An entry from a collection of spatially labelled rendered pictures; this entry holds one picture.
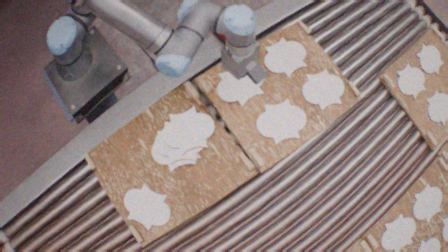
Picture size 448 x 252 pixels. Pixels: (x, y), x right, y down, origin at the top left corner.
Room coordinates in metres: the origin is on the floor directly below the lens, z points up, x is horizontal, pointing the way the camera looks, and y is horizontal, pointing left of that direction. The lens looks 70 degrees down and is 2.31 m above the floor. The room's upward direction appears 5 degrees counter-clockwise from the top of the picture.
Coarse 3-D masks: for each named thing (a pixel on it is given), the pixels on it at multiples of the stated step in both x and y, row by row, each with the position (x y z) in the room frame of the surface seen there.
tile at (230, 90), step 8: (224, 72) 0.67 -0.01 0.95; (224, 80) 0.64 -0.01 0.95; (232, 80) 0.64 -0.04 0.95; (240, 80) 0.64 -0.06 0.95; (248, 80) 0.64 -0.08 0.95; (224, 88) 0.62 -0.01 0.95; (232, 88) 0.61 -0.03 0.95; (240, 88) 0.61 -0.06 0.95; (248, 88) 0.61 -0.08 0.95; (256, 88) 0.61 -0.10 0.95; (224, 96) 0.59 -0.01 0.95; (232, 96) 0.59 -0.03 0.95; (240, 96) 0.59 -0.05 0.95; (248, 96) 0.58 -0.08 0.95; (240, 104) 0.56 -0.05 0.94
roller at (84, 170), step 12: (324, 0) 0.97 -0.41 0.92; (336, 0) 0.98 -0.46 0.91; (312, 12) 0.91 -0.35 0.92; (288, 24) 0.85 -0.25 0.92; (264, 36) 0.81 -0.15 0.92; (192, 84) 0.65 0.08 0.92; (84, 168) 0.40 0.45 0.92; (72, 180) 0.37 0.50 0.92; (48, 192) 0.32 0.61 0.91; (60, 192) 0.32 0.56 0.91; (36, 204) 0.28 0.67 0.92; (48, 204) 0.28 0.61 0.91; (24, 216) 0.23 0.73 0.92; (36, 216) 0.24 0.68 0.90; (12, 228) 0.18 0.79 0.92; (0, 240) 0.13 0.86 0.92
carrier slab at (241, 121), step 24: (312, 48) 0.75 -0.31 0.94; (216, 72) 0.68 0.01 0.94; (312, 72) 0.66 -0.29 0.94; (336, 72) 0.66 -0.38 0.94; (216, 96) 0.60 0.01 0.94; (264, 96) 0.58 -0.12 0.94; (288, 96) 0.58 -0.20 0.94; (240, 120) 0.52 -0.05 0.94; (312, 120) 0.50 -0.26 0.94; (240, 144) 0.45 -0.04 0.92; (264, 144) 0.44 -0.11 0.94; (288, 144) 0.43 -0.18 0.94; (264, 168) 0.37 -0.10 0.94
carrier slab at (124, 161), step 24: (168, 96) 0.61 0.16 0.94; (144, 120) 0.54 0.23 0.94; (168, 120) 0.53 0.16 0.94; (216, 120) 0.52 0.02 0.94; (120, 144) 0.47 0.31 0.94; (144, 144) 0.47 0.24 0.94; (216, 144) 0.45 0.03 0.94; (120, 168) 0.40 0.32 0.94; (144, 168) 0.39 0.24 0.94; (168, 168) 0.39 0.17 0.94; (192, 168) 0.39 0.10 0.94; (216, 168) 0.38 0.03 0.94; (240, 168) 0.37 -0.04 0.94; (120, 192) 0.32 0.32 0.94; (168, 192) 0.32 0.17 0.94; (192, 192) 0.31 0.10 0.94; (216, 192) 0.31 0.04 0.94; (192, 216) 0.24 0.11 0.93; (144, 240) 0.17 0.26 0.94
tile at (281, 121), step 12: (264, 108) 0.55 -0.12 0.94; (276, 108) 0.54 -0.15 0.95; (288, 108) 0.54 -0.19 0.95; (264, 120) 0.51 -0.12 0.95; (276, 120) 0.50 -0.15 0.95; (288, 120) 0.50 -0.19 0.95; (300, 120) 0.50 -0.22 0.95; (264, 132) 0.47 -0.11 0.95; (276, 132) 0.47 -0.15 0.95; (288, 132) 0.46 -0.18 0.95; (276, 144) 0.43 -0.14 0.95
